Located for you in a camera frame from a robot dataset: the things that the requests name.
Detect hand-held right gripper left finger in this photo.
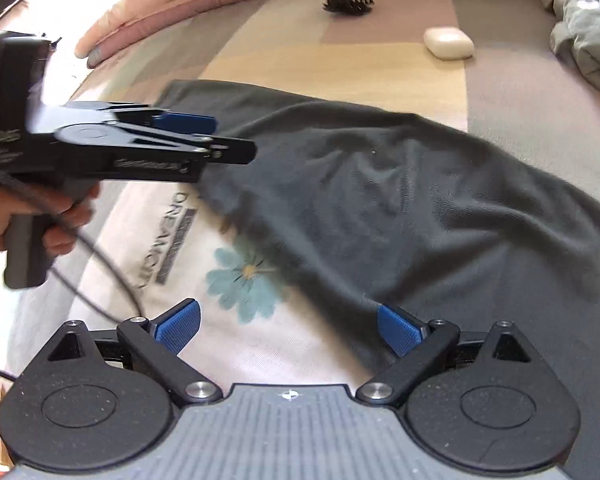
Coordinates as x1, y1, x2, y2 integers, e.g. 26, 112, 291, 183
47, 298, 223, 406

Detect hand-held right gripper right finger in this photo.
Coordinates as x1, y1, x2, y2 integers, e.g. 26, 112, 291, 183
357, 304, 533, 406

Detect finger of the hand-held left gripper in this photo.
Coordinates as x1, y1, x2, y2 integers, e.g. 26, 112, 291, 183
114, 121, 258, 167
122, 108, 218, 137

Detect dark grey pants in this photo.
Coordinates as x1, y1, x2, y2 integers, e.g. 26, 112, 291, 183
157, 80, 600, 480

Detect person's left hand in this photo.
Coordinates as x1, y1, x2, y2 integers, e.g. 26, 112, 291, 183
0, 183, 103, 258

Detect pink floral quilt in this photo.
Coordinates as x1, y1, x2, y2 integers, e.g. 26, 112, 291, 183
75, 0, 600, 68

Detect white earbuds case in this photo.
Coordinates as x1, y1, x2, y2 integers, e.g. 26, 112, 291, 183
424, 27, 475, 60

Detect light grey garment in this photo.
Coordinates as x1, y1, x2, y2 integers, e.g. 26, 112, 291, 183
541, 0, 600, 96

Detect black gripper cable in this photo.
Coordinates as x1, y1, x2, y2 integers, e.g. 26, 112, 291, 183
0, 162, 147, 381

